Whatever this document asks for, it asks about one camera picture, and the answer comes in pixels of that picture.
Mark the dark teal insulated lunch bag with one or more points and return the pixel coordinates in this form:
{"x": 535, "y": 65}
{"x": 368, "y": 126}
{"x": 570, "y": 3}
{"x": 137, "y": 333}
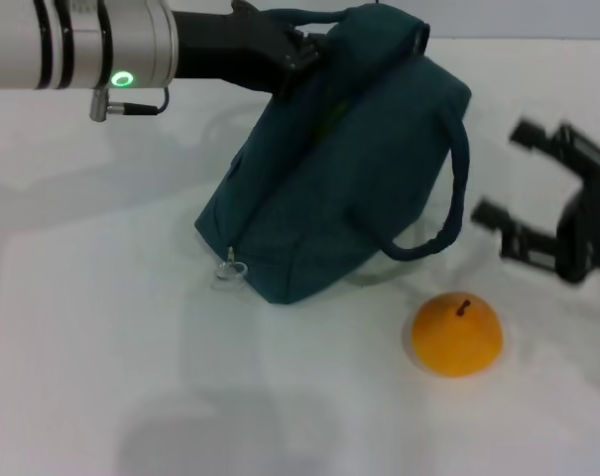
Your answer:
{"x": 359, "y": 188}

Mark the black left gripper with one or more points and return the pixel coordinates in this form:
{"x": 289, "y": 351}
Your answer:
{"x": 225, "y": 44}

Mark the orange yellow pear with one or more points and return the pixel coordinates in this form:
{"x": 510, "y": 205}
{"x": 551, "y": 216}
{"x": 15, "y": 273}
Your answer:
{"x": 455, "y": 337}

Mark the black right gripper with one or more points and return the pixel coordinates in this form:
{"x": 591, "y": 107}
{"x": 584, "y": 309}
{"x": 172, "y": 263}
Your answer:
{"x": 589, "y": 228}

